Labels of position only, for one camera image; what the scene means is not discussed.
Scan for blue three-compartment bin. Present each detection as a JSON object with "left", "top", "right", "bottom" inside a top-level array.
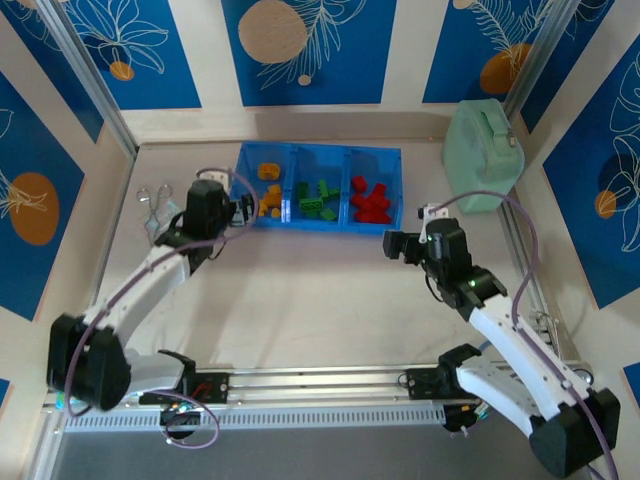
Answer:
[{"left": 234, "top": 141, "right": 405, "bottom": 235}]

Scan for aluminium frame post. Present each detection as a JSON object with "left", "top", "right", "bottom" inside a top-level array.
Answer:
[
  {"left": 34, "top": 0, "right": 140, "bottom": 160},
  {"left": 502, "top": 0, "right": 584, "bottom": 119}
]

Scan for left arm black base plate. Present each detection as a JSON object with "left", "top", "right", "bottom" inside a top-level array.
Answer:
[{"left": 137, "top": 370, "right": 231, "bottom": 406}]

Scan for clear plastic bag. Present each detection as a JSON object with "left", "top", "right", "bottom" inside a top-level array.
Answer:
[{"left": 157, "top": 198, "right": 187, "bottom": 229}]

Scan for metal scissors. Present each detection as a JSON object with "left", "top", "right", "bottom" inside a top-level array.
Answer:
[{"left": 136, "top": 184, "right": 174, "bottom": 247}]

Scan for white slotted cable duct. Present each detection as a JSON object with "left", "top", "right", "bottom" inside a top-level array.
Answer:
[{"left": 63, "top": 405, "right": 446, "bottom": 434}]

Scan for mint green carry case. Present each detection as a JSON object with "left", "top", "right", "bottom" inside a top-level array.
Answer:
[{"left": 441, "top": 98, "right": 526, "bottom": 215}]

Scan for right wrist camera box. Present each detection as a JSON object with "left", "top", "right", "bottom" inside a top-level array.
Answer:
[{"left": 417, "top": 202, "right": 449, "bottom": 244}]

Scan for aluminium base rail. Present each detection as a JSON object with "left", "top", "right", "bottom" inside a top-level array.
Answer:
[{"left": 42, "top": 357, "right": 596, "bottom": 409}]

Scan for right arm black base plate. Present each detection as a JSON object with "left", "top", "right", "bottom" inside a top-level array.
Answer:
[{"left": 404, "top": 368, "right": 481, "bottom": 401}]

